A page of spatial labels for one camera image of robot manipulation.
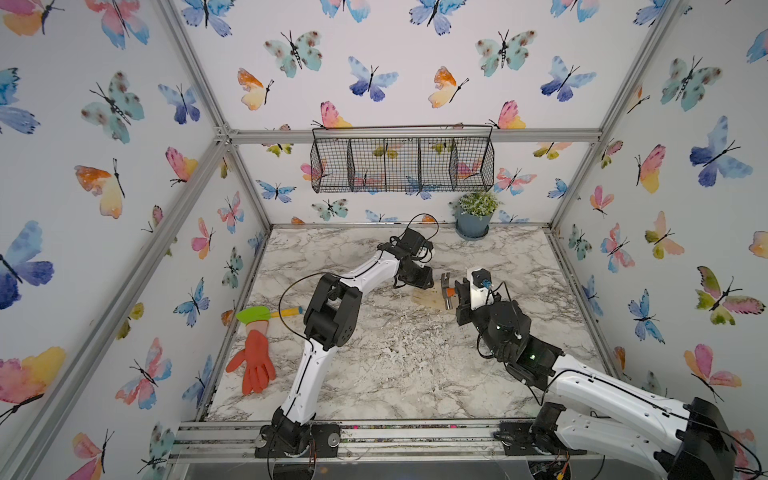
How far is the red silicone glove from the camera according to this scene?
33.0 inches

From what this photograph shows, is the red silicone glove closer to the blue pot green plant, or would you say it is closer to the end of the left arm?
the end of the left arm

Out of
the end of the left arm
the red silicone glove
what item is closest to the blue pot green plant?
the end of the left arm

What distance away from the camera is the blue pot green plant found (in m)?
1.08

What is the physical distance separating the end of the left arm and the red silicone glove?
1.50ft

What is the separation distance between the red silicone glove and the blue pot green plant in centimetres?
79

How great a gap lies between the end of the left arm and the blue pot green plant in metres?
0.25

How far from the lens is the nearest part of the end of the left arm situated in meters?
0.77
